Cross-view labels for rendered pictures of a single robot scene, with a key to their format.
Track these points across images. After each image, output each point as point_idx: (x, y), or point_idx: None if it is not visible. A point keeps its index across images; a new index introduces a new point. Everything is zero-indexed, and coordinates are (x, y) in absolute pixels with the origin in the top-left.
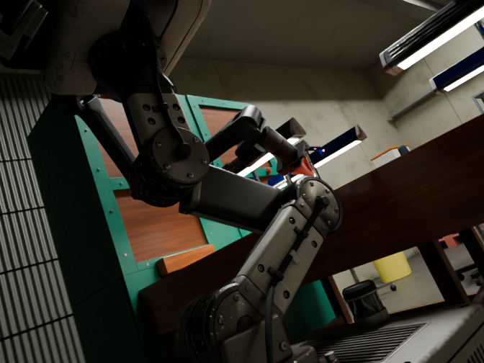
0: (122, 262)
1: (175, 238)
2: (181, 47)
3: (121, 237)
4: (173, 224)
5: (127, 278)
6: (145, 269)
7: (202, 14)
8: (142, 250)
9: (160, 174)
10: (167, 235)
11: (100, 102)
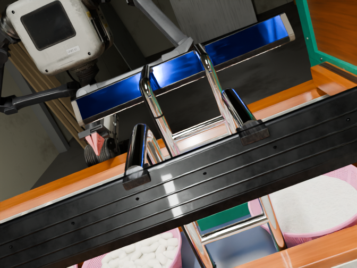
0: (307, 44)
1: (349, 43)
2: (67, 69)
3: (303, 18)
4: (348, 21)
5: (311, 60)
6: (320, 62)
7: (51, 75)
8: (322, 40)
9: None
10: (341, 35)
11: (135, 1)
